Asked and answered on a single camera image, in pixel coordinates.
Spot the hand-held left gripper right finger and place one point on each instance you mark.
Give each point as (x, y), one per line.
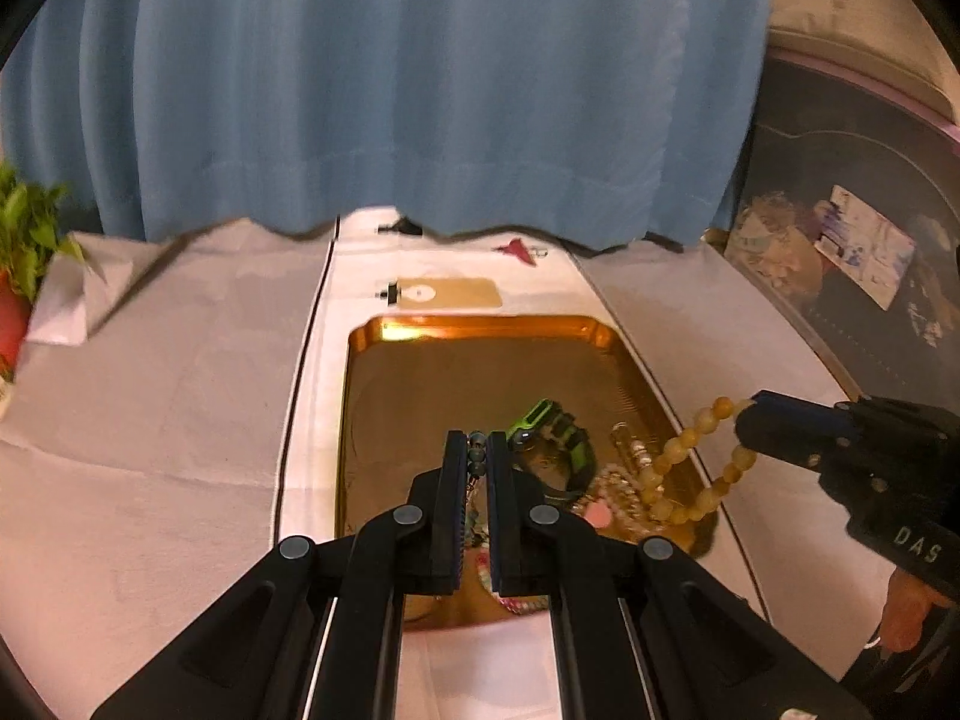
(501, 510)

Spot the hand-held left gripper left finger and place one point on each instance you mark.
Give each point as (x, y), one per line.
(442, 510)

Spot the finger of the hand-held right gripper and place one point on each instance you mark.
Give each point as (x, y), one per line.
(795, 431)

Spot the pink tin tray gold inside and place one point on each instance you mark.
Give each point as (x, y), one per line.
(420, 390)

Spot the person's right hand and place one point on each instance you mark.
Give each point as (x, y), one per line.
(907, 607)

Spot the black and green wristwatch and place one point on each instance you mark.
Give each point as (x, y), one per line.
(559, 457)

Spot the white printed cloth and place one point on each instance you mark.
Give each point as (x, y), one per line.
(315, 390)

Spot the clear storage box purple lid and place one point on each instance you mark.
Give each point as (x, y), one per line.
(847, 240)

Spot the blue curtain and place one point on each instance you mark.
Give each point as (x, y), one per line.
(390, 82)

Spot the white paper packet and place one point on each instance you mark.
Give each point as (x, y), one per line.
(64, 300)

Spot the beige bedding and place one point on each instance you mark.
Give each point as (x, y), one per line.
(847, 0)

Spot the red plant pot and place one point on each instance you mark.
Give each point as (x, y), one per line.
(11, 330)

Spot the green plant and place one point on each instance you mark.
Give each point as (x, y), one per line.
(26, 229)

